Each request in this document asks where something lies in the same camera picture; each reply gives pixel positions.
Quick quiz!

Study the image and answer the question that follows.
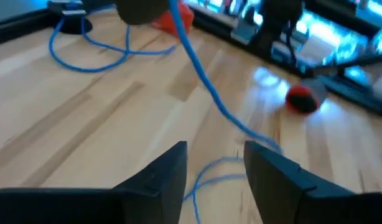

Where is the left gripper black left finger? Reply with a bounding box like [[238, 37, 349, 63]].
[[0, 140, 188, 224]]

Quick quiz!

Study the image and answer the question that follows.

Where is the large black cable spool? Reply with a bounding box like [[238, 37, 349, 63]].
[[114, 0, 170, 26]]

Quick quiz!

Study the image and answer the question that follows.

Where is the short blue cable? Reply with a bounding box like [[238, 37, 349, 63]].
[[47, 4, 177, 74]]

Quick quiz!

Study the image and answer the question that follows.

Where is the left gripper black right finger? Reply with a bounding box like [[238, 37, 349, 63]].
[[243, 140, 382, 224]]

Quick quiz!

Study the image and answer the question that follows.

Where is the long blue ethernet cable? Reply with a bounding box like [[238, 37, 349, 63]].
[[168, 0, 284, 224]]

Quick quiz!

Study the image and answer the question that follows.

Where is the red grey cylindrical object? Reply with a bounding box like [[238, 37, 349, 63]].
[[285, 78, 328, 114]]

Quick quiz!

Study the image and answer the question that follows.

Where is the black table edge rail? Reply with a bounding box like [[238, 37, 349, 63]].
[[0, 6, 382, 121]]

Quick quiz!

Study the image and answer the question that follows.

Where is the red tape dispenser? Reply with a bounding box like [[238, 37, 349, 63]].
[[152, 1, 195, 39]]

